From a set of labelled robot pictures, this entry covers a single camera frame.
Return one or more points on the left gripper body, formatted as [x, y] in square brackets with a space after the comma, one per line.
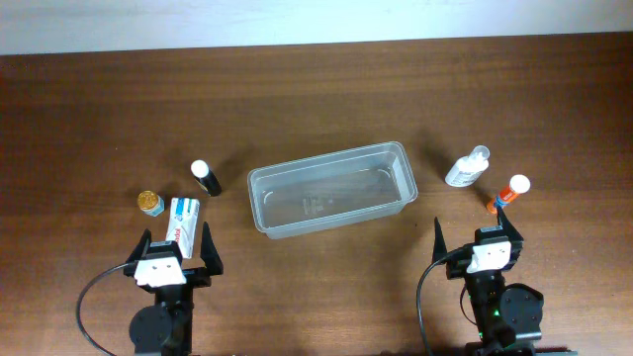
[196, 273]

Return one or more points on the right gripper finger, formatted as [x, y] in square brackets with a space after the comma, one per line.
[507, 227]
[439, 246]

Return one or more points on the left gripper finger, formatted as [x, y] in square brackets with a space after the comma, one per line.
[140, 249]
[209, 253]

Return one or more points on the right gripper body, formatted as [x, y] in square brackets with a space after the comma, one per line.
[455, 266]

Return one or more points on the white Panadol box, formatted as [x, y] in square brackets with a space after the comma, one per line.
[182, 224]

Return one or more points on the small jar gold lid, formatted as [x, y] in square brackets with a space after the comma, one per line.
[150, 203]

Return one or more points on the orange tube white cap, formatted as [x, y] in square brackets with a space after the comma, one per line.
[518, 184]

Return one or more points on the dark bottle white cap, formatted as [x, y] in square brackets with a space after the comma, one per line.
[206, 178]

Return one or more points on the white squeeze bottle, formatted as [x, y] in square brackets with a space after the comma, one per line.
[469, 168]

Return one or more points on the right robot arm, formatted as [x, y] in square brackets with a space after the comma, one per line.
[507, 317]

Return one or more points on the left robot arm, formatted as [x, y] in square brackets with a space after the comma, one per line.
[165, 327]

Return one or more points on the clear plastic container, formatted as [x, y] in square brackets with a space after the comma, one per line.
[331, 190]

